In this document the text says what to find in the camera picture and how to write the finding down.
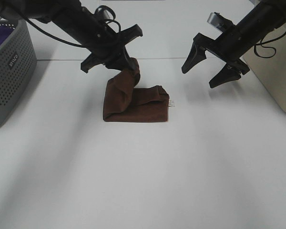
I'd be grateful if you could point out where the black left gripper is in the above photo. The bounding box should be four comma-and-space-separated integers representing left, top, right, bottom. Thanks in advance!
81, 24, 143, 73

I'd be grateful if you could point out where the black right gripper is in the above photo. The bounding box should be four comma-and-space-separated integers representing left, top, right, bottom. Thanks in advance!
181, 27, 250, 88

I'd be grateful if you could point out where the brown towel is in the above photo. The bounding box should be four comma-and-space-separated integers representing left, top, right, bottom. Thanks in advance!
102, 58, 170, 123

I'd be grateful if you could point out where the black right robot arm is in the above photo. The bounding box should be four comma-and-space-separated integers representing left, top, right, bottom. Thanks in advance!
182, 0, 286, 88

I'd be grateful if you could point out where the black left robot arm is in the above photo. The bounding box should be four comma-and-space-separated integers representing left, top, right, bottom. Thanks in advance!
0, 0, 143, 73

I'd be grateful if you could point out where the beige storage bin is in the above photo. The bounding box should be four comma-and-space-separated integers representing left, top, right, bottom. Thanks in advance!
244, 23, 286, 113

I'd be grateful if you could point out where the grey perforated basket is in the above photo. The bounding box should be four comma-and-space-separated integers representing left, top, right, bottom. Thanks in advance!
0, 20, 37, 127

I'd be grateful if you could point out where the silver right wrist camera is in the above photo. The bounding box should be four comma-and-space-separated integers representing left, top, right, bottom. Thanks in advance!
207, 12, 234, 32

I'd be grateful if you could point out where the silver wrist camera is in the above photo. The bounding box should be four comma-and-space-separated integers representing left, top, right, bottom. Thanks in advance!
207, 12, 234, 32
94, 8, 112, 21

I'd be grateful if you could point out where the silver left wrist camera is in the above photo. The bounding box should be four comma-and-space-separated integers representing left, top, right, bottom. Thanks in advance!
94, 8, 112, 21

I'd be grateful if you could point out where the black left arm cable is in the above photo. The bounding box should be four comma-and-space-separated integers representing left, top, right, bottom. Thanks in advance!
23, 5, 122, 48

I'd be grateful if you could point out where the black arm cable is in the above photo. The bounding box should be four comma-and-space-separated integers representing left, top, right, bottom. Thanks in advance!
254, 20, 286, 58
23, 5, 122, 48

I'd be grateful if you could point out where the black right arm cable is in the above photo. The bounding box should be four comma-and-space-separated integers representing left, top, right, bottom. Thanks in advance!
254, 20, 286, 58

